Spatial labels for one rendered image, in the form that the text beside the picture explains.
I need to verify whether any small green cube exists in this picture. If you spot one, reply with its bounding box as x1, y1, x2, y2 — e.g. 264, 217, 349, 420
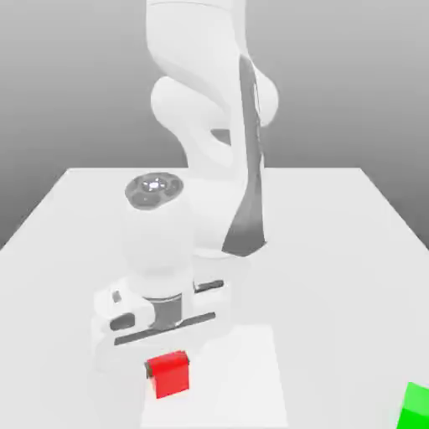
395, 381, 429, 429

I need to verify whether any small red cube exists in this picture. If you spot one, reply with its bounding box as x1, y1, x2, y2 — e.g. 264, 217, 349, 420
144, 349, 191, 401

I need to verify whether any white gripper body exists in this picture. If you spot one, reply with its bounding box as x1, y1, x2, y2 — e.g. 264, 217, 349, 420
90, 294, 232, 375

